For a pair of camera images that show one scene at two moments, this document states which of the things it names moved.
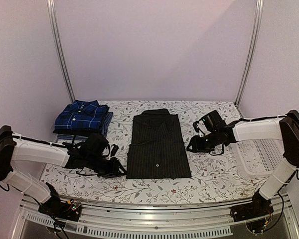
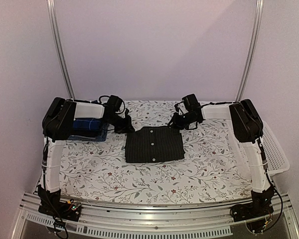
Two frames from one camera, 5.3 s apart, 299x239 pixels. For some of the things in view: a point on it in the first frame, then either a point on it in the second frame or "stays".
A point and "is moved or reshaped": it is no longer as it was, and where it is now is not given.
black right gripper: x=197 y=146 -> x=176 y=123
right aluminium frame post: x=257 y=23 stays
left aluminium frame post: x=53 y=26 stays
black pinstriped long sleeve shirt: x=158 y=150 is moved or reshaped
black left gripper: x=113 y=171 -> x=128 y=128
